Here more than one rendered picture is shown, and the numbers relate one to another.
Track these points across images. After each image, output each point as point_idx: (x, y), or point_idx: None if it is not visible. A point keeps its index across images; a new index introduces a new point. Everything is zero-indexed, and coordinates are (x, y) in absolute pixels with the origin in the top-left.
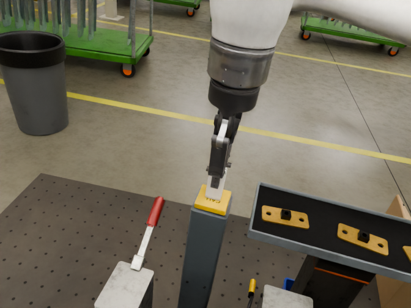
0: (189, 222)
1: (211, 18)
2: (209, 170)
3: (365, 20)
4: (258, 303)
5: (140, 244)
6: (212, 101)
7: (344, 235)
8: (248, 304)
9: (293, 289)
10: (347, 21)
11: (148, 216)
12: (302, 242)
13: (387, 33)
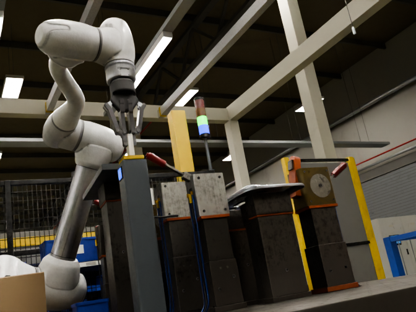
0: (147, 170)
1: (129, 52)
2: (141, 127)
3: (72, 81)
4: (165, 195)
5: None
6: (134, 89)
7: None
8: (158, 216)
9: (118, 247)
10: (67, 80)
11: (161, 159)
12: None
13: (73, 89)
